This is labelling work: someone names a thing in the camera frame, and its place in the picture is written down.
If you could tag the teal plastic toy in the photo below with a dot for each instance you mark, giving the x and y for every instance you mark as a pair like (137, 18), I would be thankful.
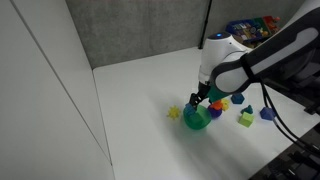
(247, 109)

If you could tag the orange plastic toy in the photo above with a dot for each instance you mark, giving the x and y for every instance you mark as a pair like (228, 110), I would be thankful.
(217, 105)

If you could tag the translucent green plastic bowl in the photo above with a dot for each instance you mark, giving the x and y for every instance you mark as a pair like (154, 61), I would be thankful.
(200, 123)

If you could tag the black tripod equipment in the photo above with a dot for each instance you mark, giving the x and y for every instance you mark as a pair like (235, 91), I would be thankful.
(300, 163)

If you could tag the yellow spiky toy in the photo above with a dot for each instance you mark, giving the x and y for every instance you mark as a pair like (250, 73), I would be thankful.
(173, 112)

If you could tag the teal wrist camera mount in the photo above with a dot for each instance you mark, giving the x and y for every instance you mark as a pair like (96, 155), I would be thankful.
(218, 95)

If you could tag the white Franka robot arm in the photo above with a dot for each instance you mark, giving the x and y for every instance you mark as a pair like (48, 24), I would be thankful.
(266, 56)

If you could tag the lime green cube block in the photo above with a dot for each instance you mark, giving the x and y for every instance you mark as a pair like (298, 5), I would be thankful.
(246, 120)

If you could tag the black vertical pole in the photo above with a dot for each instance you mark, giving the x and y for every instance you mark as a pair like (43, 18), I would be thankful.
(205, 23)

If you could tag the purple ball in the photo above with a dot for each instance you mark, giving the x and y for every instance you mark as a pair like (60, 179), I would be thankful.
(214, 113)

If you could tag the bright blue cube block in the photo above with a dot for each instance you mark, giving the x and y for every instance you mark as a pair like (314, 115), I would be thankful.
(266, 113)

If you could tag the blue hexagon block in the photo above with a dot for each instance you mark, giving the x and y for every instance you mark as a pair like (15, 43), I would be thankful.
(237, 98)

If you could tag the yellow small block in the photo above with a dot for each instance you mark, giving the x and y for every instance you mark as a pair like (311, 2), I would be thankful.
(226, 104)

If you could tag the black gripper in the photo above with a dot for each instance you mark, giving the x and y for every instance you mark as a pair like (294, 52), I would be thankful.
(203, 89)

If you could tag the wooden toy shelf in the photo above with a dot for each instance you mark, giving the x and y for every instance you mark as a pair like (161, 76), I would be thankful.
(253, 30)

